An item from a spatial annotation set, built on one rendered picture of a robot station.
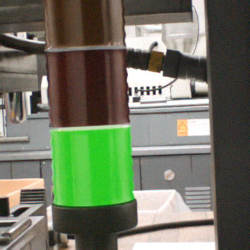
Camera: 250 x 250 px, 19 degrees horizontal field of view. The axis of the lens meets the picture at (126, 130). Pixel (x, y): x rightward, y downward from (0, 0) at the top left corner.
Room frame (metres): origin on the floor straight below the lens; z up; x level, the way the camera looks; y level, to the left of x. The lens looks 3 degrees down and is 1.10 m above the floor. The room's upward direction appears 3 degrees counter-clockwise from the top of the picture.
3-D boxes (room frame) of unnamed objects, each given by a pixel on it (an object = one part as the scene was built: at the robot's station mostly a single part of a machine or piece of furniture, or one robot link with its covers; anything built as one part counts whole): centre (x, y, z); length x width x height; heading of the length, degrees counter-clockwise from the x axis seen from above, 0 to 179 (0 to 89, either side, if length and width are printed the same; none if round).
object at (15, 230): (0.61, 0.10, 0.98); 0.07 x 0.01 x 0.03; 174
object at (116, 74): (0.34, 0.02, 1.10); 0.04 x 0.04 x 0.03
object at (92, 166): (0.34, 0.02, 1.07); 0.04 x 0.04 x 0.03
